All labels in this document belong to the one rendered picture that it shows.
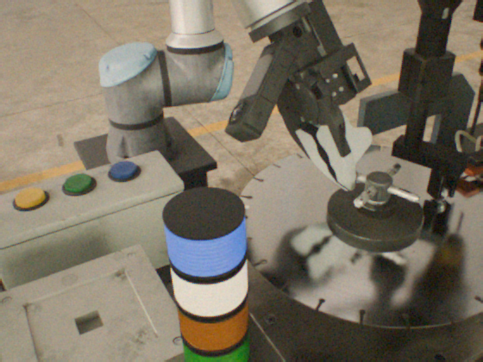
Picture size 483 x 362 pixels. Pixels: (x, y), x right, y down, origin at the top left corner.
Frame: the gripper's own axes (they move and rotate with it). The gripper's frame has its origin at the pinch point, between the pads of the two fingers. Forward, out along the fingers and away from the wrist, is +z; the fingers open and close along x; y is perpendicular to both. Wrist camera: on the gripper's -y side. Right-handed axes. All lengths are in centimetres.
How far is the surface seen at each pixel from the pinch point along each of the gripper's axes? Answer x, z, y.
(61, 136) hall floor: 241, -20, 14
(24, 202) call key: 30.3, -14.7, -28.4
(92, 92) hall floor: 280, -34, 51
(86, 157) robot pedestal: 68, -14, -11
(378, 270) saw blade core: -7.0, 7.1, -5.4
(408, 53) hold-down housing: -6.8, -10.0, 10.5
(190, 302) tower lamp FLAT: -20.0, -8.6, -26.1
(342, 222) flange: -1.3, 3.3, -3.1
